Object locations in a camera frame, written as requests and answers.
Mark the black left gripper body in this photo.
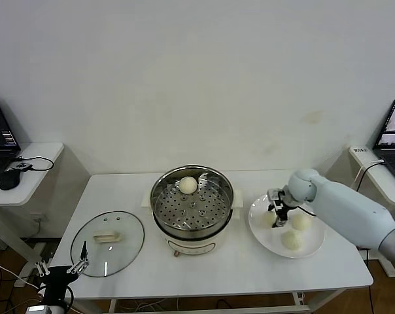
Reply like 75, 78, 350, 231
44, 265, 79, 300

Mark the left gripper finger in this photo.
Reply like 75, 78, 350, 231
35, 260, 51, 277
67, 241, 90, 275

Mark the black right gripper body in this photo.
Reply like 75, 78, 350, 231
274, 198, 299, 226

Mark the round glass pot lid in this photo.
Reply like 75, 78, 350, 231
70, 210, 146, 278

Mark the white steamed baozi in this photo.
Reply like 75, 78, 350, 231
291, 214, 313, 232
281, 230, 305, 251
260, 212, 277, 229
179, 176, 198, 194

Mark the stainless steel steamer basket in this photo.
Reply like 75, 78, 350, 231
141, 166, 244, 234

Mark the white round plate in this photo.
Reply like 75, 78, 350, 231
248, 193, 326, 259

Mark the cream electric cooking pot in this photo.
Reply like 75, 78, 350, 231
151, 209, 241, 258

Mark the black computer mouse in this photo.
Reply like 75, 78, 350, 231
0, 169, 22, 190

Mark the white side table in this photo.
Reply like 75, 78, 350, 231
0, 142, 66, 268
349, 146, 395, 279

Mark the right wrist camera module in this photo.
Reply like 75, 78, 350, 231
266, 188, 286, 204

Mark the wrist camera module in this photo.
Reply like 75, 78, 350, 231
266, 188, 286, 204
24, 304, 71, 314

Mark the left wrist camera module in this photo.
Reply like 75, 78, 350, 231
24, 304, 71, 314

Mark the white table frame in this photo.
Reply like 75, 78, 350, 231
71, 289, 349, 314

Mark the white flat cable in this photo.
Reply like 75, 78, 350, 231
354, 159, 385, 189

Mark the black cable with adapter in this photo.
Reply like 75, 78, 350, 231
353, 162, 387, 262

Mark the black usb hub with cable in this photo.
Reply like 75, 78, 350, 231
6, 156, 56, 173

